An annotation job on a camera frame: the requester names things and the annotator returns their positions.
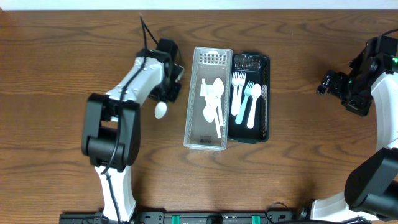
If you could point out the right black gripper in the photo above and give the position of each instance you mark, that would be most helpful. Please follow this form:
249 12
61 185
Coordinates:
334 83

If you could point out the white spoon diagonal top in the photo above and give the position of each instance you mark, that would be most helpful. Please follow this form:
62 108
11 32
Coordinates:
160 109

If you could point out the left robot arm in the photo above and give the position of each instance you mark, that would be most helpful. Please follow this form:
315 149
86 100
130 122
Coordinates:
112 126

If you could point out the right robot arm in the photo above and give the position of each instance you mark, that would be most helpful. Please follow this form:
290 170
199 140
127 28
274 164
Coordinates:
371 189

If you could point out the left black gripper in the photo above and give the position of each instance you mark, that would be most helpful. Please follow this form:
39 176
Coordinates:
173 90

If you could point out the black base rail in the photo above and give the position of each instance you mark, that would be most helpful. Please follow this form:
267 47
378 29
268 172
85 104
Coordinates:
278 215

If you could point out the white plastic spoon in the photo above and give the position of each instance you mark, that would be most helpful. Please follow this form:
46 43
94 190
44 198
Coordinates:
218 88

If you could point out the white spoon crossed under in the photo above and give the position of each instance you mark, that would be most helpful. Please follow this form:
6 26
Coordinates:
216 120

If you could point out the black plastic mesh basket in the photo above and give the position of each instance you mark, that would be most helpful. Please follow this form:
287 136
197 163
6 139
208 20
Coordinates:
257 68

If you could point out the pinkish white plastic fork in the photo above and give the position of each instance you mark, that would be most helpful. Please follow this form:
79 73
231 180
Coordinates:
242 80

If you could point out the white spoon bowl down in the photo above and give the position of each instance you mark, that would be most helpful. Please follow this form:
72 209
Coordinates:
209 109

